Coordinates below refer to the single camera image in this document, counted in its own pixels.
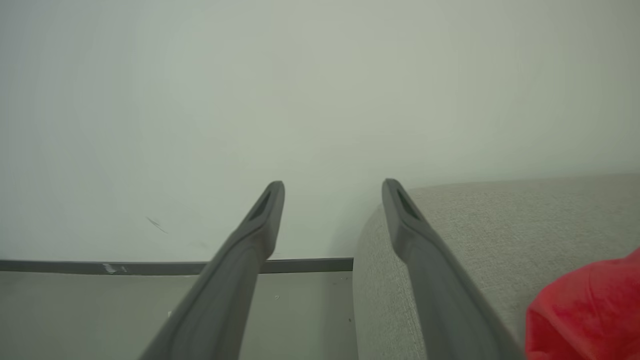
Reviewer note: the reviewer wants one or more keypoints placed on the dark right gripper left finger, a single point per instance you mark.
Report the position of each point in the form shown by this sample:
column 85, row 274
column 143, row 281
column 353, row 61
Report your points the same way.
column 225, row 290

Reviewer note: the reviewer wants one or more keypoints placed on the black wall baseboard strip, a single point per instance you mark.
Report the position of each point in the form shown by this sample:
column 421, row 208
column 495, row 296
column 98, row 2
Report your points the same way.
column 75, row 267

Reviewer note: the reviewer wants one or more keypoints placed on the grey fabric sofa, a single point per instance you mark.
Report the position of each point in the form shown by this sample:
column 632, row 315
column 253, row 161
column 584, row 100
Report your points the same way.
column 500, row 225

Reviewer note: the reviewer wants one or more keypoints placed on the red white garment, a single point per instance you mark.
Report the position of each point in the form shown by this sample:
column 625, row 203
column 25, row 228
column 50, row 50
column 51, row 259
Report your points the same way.
column 590, row 310

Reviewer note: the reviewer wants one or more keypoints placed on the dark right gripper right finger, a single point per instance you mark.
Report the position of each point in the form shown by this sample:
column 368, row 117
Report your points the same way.
column 435, row 280

